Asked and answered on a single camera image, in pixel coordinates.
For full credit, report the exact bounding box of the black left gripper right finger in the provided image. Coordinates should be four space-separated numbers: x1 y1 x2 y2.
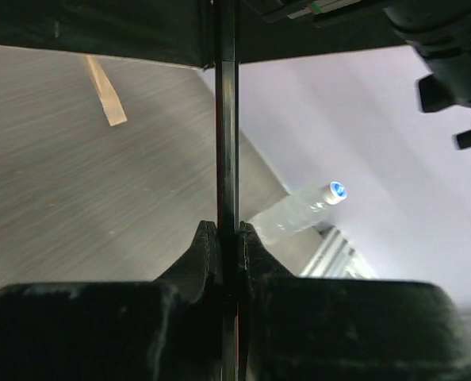
238 223 471 380

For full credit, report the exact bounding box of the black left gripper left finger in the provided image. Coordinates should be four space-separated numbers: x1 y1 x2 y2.
0 221 221 380

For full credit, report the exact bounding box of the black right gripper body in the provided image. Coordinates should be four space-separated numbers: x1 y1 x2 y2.
385 0 471 149

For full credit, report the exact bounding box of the clear plastic water bottle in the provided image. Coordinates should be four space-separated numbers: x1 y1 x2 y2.
249 182 347 244

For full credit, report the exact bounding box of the aluminium frame rail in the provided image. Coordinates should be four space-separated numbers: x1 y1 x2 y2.
299 226 377 279

